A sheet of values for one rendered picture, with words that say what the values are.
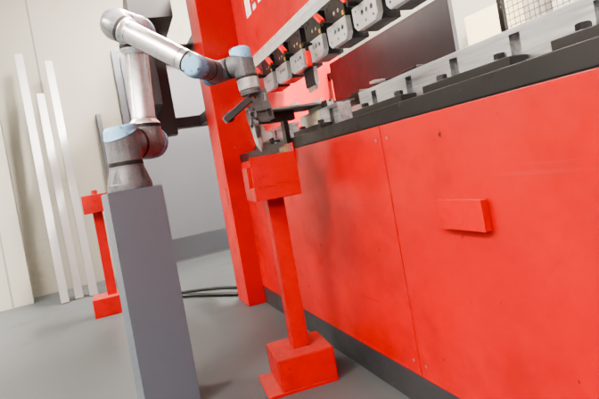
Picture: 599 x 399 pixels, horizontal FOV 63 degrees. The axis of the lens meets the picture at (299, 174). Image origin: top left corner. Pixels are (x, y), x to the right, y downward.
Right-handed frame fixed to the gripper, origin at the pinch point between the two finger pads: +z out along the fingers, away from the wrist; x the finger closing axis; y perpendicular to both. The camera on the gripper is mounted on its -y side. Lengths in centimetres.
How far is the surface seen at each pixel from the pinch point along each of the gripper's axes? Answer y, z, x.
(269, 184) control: -0.9, 12.8, -4.9
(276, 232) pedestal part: -1.3, 29.9, 2.1
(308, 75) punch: 36, -26, 34
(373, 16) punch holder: 39, -30, -29
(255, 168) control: -4.2, 6.4, -4.9
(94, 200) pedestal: -79, 1, 178
